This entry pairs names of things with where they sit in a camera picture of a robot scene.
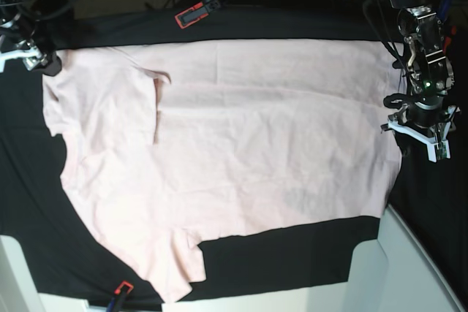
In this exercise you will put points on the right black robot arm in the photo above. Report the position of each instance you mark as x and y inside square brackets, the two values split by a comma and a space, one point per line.
[24, 23]

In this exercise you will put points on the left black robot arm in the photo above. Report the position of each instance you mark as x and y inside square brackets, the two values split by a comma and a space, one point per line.
[427, 70]

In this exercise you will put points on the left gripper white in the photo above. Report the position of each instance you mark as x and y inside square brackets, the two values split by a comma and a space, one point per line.
[429, 127]

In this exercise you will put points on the red black clamp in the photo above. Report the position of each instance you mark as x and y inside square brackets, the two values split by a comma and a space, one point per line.
[197, 12]

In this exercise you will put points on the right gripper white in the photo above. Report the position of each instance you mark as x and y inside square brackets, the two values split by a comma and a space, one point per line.
[32, 57]

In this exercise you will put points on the red clamp right edge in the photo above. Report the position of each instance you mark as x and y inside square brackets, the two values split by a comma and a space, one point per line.
[450, 32]

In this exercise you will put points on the pale pink T-shirt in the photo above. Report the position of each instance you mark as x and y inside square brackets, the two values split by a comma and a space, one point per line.
[172, 145]

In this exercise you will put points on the white side table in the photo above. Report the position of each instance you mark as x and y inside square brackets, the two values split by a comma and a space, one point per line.
[390, 273]

